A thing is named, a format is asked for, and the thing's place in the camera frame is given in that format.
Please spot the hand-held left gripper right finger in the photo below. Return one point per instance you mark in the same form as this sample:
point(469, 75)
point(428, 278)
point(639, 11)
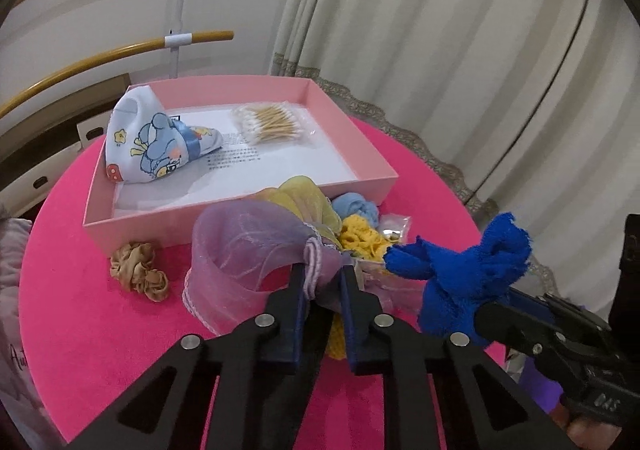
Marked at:
point(351, 320)

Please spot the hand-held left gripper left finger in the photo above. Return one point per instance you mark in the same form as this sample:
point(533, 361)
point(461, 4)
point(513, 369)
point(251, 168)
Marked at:
point(298, 315)

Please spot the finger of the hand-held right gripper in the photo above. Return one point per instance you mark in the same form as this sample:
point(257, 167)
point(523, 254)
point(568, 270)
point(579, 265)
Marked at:
point(520, 332)
point(535, 304)

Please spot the yellow crochet toy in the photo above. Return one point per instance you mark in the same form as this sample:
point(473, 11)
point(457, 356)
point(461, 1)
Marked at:
point(362, 237)

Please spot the royal blue fluffy cloth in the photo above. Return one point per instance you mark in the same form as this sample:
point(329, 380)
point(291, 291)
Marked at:
point(450, 275)

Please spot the pastel organza bow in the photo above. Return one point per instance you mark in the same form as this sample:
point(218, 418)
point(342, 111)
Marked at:
point(235, 250)

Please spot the small clear plastic bag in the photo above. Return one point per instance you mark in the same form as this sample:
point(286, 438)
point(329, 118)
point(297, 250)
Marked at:
point(395, 227)

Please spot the pink cardboard box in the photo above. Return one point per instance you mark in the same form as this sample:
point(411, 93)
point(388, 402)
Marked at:
point(240, 225)

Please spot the light blue soft cloth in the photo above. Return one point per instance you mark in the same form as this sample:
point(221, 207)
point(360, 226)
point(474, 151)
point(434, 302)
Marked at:
point(352, 205)

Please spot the beige scrunchie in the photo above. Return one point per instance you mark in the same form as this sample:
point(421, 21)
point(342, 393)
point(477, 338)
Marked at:
point(140, 272)

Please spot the person's right hand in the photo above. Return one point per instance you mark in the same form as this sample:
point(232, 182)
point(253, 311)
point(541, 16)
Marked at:
point(595, 435)

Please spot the purple cloth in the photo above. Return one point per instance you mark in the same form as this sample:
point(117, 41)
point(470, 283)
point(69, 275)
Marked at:
point(537, 387)

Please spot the grey lace trim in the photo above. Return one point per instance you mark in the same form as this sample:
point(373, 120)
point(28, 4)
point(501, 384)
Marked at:
point(400, 132)

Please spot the pack of cotton swabs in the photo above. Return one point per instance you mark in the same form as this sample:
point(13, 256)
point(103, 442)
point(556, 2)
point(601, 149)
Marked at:
point(272, 122)

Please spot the white cartoon print cloth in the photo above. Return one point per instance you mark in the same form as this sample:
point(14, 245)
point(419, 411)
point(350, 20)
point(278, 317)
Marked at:
point(150, 144)

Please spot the beige cardboard box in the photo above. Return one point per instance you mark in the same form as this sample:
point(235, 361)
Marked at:
point(35, 169)
point(100, 122)

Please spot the pale grey printed cloth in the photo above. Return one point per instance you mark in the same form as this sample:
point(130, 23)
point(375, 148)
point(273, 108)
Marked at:
point(12, 290)

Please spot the cream curtain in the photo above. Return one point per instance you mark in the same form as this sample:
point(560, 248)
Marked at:
point(450, 29)

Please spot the yellow and white rail rack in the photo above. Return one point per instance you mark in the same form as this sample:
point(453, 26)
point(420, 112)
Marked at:
point(180, 37)

